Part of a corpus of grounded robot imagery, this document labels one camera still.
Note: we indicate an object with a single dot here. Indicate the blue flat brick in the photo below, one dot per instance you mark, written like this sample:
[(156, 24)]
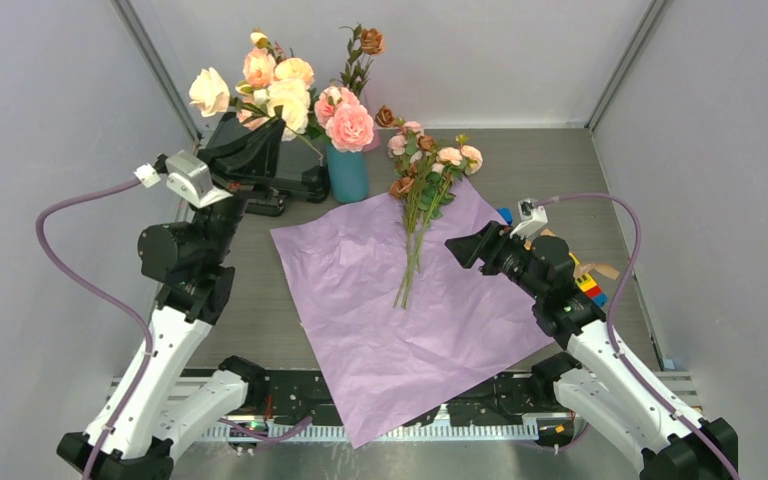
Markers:
[(600, 300)]

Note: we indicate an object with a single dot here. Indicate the yellow window block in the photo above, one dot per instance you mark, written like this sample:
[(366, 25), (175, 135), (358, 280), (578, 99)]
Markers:
[(585, 282)]

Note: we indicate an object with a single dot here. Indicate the brown rose flower stem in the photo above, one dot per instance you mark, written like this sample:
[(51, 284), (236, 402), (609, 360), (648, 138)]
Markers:
[(363, 46)]

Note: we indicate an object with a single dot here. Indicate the small blue brick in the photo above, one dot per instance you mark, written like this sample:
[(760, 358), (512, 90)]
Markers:
[(506, 215)]

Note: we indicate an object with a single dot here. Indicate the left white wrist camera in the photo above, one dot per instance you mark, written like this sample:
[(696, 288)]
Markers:
[(186, 176)]

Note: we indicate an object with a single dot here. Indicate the large pink rose stem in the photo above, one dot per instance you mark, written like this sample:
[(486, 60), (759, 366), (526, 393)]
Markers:
[(344, 120)]

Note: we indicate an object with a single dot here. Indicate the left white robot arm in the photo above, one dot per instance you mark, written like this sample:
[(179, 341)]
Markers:
[(135, 436)]

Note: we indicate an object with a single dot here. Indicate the small peach rose stem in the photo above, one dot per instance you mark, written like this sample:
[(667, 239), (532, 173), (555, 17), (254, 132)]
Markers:
[(211, 95)]

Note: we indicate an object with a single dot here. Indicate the cream white rose stem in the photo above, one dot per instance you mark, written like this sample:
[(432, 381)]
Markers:
[(288, 99)]

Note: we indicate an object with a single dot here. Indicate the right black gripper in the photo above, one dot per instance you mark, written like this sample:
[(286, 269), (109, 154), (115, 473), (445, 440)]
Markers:
[(468, 249)]

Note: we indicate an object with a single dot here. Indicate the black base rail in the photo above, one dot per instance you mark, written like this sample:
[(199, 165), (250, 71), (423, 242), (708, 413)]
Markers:
[(287, 396)]

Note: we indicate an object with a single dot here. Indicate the teal vase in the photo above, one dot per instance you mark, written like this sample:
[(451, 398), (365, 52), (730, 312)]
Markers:
[(348, 175)]

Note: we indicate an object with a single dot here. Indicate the peach artificial roses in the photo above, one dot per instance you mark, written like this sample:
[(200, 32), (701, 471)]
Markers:
[(267, 62)]

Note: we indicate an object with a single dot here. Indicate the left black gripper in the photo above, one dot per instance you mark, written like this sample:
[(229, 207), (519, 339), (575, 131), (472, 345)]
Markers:
[(253, 155)]

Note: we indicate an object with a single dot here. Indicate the red flat brick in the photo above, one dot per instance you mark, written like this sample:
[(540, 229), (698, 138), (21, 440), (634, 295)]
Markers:
[(594, 290)]

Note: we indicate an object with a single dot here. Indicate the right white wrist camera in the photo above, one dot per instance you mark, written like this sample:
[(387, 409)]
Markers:
[(533, 219)]

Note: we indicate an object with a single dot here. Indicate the black carrying case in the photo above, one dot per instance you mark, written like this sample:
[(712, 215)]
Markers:
[(300, 176)]

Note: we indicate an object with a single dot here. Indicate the purple and pink wrapping paper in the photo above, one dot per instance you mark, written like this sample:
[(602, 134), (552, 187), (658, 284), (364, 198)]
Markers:
[(385, 365)]

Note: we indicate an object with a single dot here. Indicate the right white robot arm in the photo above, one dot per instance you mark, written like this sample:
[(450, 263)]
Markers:
[(596, 375)]

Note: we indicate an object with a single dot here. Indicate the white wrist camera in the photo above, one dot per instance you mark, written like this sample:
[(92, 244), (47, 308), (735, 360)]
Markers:
[(186, 176), (533, 219)]

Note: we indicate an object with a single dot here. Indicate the pink flower bouquet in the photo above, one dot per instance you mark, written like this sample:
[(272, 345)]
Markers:
[(427, 172)]

